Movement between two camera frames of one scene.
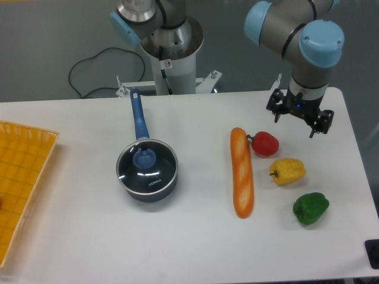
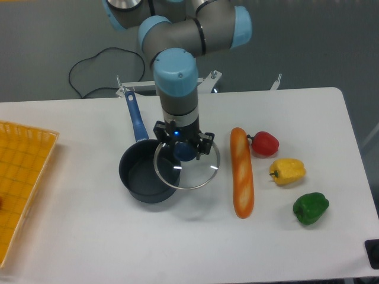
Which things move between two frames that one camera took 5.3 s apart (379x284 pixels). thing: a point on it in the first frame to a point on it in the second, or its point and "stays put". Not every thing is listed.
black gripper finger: [278, 104] to [160, 131]
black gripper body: [298, 105] to [185, 134]
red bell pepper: [265, 144] stays put
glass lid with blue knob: [147, 166] to [177, 165]
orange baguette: [242, 174] stays put
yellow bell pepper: [287, 171] stays put
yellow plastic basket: [25, 154] stays put
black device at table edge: [372, 246] stays put
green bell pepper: [310, 207] stays put
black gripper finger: [323, 123] to [205, 144]
